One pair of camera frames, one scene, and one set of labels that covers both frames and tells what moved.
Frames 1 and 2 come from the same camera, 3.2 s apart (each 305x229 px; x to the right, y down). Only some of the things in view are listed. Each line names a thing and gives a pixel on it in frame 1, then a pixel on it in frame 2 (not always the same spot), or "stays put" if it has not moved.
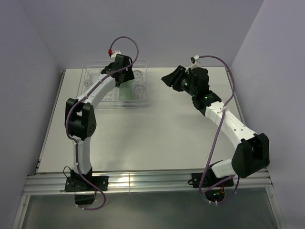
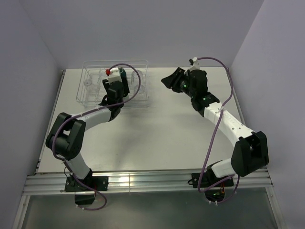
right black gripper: x=173 y=78 stays put
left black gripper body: x=128 y=75 → x=126 y=90
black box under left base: x=84 y=199 stays put
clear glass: x=140 y=92 stays put
